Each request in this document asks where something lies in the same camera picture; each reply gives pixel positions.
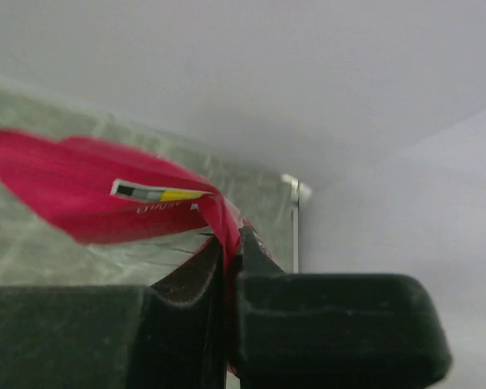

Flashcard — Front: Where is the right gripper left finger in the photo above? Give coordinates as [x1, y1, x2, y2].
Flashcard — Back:
[0, 238, 226, 388]

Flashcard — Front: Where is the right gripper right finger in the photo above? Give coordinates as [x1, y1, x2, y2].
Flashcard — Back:
[231, 226, 452, 388]

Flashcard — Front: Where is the pink snack bag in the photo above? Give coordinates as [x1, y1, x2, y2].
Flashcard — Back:
[0, 128, 276, 374]

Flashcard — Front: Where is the aluminium rail frame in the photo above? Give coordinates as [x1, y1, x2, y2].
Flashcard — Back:
[281, 173, 312, 273]

